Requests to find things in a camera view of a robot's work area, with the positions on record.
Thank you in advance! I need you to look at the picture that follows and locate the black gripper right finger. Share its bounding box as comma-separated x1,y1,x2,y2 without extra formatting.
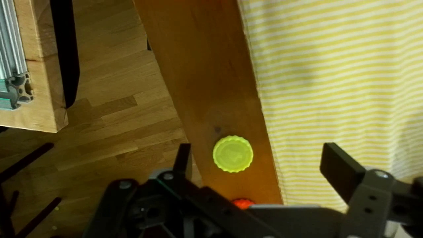
318,142,396,238

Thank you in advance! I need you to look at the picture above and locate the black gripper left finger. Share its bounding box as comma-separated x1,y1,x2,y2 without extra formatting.
84,143,192,238

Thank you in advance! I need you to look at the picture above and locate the yellow ring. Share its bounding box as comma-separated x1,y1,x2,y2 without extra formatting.
211,134,254,175

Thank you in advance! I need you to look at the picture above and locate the orange ring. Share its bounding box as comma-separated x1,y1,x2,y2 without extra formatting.
231,198,254,212

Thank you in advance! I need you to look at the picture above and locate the bed with yellow sheet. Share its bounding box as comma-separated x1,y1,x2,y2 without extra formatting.
236,0,423,213

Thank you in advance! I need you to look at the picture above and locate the thin black stand rod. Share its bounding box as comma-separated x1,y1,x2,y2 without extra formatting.
17,196,63,238

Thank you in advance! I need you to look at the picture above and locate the light wooden block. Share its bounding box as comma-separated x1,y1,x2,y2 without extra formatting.
0,0,69,134

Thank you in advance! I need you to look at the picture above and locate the aluminium extrusion bar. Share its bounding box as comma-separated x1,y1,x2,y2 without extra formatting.
0,0,35,110

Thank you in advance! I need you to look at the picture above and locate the wooden bunk bed frame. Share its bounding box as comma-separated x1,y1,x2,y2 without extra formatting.
130,0,282,207

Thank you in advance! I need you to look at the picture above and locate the black upright post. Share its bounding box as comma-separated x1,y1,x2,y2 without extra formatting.
48,0,80,110

